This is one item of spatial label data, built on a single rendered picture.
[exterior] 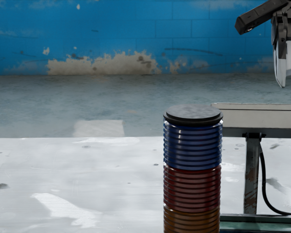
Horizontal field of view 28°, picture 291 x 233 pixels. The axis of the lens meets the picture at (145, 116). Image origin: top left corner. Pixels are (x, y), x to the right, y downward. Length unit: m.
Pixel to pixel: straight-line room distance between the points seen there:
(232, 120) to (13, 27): 5.51
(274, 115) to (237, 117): 0.07
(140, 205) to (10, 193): 0.33
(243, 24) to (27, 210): 0.63
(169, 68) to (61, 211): 5.19
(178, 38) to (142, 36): 0.40
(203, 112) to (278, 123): 0.56
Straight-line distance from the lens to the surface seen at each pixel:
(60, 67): 6.50
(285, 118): 1.13
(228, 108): 1.12
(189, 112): 0.58
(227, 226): 1.01
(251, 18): 1.21
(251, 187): 1.18
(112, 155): 1.67
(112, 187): 1.45
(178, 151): 0.57
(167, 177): 0.59
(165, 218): 0.61
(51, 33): 6.45
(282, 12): 1.23
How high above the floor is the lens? 1.38
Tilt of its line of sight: 16 degrees down
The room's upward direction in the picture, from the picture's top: straight up
